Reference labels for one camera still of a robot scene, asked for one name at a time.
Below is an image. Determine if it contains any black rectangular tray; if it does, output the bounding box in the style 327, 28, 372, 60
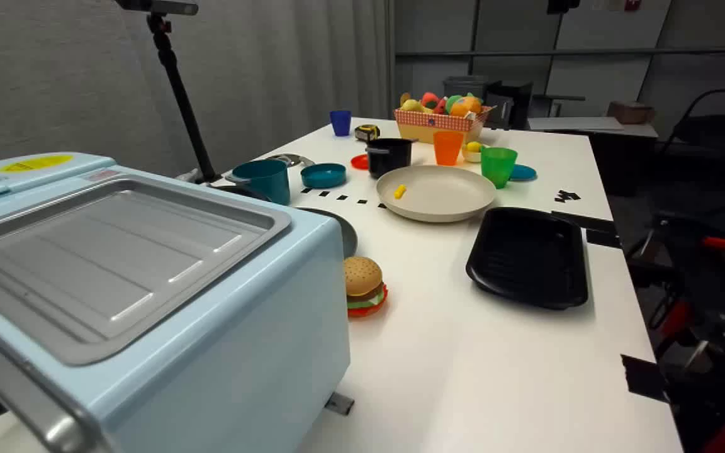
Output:
463, 206, 591, 313

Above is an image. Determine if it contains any light blue toaster oven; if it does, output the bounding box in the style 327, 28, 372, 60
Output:
0, 149, 357, 453

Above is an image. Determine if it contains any beige round plate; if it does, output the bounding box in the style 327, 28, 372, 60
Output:
376, 163, 498, 227

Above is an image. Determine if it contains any black tape patch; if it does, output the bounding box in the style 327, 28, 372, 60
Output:
619, 353, 672, 402

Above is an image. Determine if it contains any toy burger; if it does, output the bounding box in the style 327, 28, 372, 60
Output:
343, 254, 390, 322

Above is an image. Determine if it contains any black metal chair frame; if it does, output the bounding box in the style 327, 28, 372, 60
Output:
659, 85, 725, 184

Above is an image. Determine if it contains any dark blue cup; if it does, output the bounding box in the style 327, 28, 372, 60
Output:
327, 108, 355, 139

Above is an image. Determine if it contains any pink fruit basket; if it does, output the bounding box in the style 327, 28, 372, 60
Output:
394, 106, 489, 143

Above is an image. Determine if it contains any dark bulky background object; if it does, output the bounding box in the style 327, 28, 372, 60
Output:
443, 73, 537, 134

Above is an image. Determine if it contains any black tripod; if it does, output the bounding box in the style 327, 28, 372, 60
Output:
144, 11, 221, 186

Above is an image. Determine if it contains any green plastic cup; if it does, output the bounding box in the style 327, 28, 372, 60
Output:
479, 143, 521, 191

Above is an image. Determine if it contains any white background table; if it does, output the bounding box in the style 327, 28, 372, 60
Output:
526, 114, 659, 140

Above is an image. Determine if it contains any blue small plate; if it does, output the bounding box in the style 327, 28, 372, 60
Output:
509, 161, 540, 184

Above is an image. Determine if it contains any black mug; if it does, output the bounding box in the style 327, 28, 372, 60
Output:
366, 135, 416, 181

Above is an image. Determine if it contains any brown box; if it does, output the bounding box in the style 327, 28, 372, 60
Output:
607, 99, 657, 125

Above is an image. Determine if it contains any teal small bowl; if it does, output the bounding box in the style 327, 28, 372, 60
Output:
300, 161, 351, 191

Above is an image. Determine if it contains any orange toy fruit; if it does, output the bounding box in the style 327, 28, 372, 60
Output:
449, 93, 485, 119

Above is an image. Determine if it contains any grey curtain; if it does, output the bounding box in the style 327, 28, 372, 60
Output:
0, 0, 397, 174

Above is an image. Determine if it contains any orange plastic cup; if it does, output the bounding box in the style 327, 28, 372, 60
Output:
431, 128, 468, 169

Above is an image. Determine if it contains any teal mug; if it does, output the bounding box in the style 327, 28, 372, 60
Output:
230, 159, 292, 206

